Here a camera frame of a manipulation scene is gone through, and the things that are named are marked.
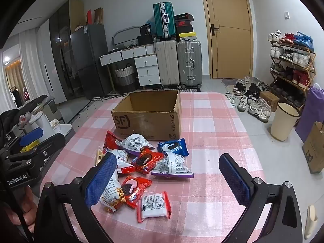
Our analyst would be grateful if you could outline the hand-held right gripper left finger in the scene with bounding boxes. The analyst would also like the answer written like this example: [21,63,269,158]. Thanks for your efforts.
[34,153,118,243]

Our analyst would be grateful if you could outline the gold snack packet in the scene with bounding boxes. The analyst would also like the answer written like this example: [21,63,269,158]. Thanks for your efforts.
[95,149,105,167]

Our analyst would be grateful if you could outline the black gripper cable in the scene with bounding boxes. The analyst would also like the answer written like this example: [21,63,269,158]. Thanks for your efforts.
[7,185,33,243]

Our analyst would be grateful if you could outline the black white patterned rug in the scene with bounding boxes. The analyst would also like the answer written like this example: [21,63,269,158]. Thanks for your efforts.
[90,88,203,103]

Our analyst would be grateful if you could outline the black jacket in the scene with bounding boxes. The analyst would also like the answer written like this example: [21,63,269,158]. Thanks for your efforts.
[0,95,48,137]

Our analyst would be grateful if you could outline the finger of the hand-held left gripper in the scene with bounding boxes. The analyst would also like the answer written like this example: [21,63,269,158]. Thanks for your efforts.
[30,133,67,175]
[0,128,44,157]

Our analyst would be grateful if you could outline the grey door mat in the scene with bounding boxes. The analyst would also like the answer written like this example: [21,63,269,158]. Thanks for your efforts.
[221,77,254,92]

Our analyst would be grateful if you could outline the purple bag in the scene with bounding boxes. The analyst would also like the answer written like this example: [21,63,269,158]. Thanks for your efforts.
[295,83,324,142]

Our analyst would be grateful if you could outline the teal suitcase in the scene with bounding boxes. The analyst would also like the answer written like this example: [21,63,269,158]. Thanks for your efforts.
[153,2,177,41]

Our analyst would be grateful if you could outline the white desk with drawers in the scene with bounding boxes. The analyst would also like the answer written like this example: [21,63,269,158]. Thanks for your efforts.
[99,44,161,93]

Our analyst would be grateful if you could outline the white orange snack packet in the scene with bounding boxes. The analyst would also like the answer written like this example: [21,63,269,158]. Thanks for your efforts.
[98,166,127,212]

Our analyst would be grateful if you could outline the beige suitcase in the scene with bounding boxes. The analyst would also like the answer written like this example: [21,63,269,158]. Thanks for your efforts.
[155,40,180,90]

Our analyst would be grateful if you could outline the folded brown cardboard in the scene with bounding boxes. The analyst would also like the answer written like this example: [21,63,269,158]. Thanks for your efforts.
[94,7,104,25]

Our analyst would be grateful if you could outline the woven laundry basket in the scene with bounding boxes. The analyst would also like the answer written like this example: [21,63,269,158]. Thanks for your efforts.
[114,66,137,94]

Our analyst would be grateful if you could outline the blue cookie packet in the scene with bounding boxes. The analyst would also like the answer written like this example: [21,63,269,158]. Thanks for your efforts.
[157,138,189,158]

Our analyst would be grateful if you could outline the yellow black shoe box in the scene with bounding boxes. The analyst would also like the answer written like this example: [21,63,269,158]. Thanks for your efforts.
[177,32,196,41]

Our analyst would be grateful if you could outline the dark glossy wardrobe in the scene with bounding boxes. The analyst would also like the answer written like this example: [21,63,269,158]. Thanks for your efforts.
[48,0,85,104]

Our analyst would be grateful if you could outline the cardboard box on floor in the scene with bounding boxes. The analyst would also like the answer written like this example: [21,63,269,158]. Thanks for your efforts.
[302,121,324,175]

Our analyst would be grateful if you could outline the small brown carton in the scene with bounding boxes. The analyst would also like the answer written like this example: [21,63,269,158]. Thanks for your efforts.
[259,91,280,112]

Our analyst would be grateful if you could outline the wooden shoe rack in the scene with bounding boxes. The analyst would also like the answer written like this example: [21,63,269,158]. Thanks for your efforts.
[268,30,317,112]

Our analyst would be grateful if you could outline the oval grey mirror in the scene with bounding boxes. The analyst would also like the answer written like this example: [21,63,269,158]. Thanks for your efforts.
[112,26,141,48]

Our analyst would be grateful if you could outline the pile of loose sneakers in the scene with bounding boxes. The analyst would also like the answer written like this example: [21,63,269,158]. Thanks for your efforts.
[224,75,272,124]

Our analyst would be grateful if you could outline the person's left hand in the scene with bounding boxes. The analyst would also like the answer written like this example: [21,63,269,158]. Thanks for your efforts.
[5,186,38,233]

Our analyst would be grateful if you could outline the beige slipper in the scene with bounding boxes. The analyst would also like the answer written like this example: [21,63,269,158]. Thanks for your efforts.
[304,205,319,240]

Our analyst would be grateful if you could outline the dark grey refrigerator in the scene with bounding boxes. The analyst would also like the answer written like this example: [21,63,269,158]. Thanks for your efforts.
[69,24,112,99]

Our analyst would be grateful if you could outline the plain red snack packet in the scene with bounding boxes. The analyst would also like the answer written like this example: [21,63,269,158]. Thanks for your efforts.
[105,131,124,156]

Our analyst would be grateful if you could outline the red-edged white snack packet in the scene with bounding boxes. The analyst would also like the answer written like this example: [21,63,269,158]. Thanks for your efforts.
[136,192,171,224]

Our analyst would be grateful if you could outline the rows of racked shoes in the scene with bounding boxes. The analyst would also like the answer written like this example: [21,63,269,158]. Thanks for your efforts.
[268,30,315,107]

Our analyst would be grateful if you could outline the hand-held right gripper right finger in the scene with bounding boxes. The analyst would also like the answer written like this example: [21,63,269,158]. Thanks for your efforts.
[219,153,303,243]

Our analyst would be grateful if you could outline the tan wooden door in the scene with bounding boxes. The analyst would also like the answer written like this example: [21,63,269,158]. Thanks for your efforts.
[199,0,255,79]

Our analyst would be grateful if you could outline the silver suitcase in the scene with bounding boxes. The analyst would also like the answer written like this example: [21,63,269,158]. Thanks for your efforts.
[176,40,203,90]

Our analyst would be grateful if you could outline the pink checked tablecloth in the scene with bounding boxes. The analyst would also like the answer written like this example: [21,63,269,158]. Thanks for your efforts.
[40,91,272,243]

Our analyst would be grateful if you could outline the white countertop appliance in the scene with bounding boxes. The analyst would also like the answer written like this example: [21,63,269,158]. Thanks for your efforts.
[29,111,61,136]

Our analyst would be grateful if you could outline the cream trash bin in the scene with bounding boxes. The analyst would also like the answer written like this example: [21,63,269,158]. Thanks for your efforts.
[270,102,300,142]

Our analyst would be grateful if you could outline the brown cardboard box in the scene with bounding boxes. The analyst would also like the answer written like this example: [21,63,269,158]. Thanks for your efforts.
[111,90,182,142]

